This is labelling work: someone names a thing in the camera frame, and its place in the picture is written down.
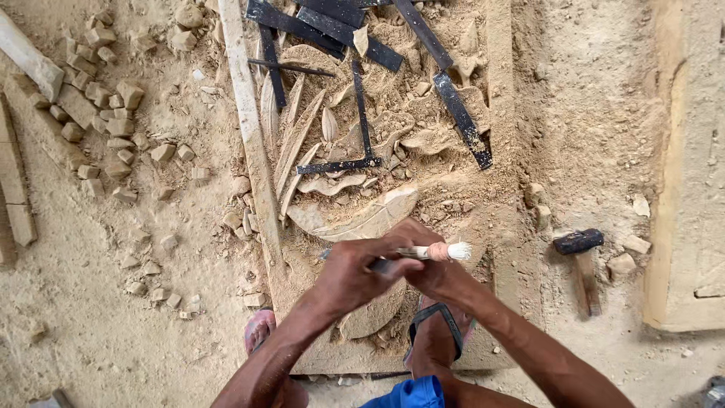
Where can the grey object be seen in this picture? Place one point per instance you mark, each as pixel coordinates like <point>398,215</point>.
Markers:
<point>715,394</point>

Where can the person's right hand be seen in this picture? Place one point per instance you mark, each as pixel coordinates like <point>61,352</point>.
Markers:
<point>447,280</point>

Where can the black flat metal bar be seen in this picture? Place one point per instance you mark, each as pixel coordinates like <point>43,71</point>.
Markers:
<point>334,8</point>
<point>294,25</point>
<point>345,34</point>
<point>423,34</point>
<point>273,68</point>
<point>461,116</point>

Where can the person's left hand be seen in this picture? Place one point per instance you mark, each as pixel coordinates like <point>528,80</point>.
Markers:
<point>351,277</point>

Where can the carved sandstone slab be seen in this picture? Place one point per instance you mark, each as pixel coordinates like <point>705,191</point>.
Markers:
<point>396,136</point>

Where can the large sandstone block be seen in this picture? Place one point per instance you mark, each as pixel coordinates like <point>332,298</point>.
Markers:
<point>688,170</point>

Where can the thin black metal rod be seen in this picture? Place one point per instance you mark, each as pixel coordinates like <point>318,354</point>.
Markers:
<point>289,67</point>

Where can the pink sandal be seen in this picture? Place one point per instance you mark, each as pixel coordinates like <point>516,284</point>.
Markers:
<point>259,328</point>

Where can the pale stone shard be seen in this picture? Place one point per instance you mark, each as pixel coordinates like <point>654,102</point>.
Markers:
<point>361,39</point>

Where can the person's right fingers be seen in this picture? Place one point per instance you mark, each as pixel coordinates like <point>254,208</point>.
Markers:
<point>422,231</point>

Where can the blue shorts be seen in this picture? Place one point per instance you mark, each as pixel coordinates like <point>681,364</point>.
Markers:
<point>408,394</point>

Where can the person's right foot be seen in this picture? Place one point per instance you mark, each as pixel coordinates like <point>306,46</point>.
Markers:
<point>433,345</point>

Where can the white bristle brush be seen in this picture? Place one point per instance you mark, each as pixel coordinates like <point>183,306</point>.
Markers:
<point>439,251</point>

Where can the pale stone lump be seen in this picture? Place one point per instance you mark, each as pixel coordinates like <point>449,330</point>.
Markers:
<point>621,264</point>
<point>637,244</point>
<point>642,206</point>

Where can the long pale stone block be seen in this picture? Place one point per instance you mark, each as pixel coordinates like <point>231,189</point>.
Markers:
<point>28,56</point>

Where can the pale wooden batten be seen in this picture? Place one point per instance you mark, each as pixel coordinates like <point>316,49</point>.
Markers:
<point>249,124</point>

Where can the heap of sandstone chunks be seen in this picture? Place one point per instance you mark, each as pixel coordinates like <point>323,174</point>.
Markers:
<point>119,107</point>

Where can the black metal try square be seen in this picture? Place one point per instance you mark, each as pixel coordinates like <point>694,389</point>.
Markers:
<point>362,113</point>

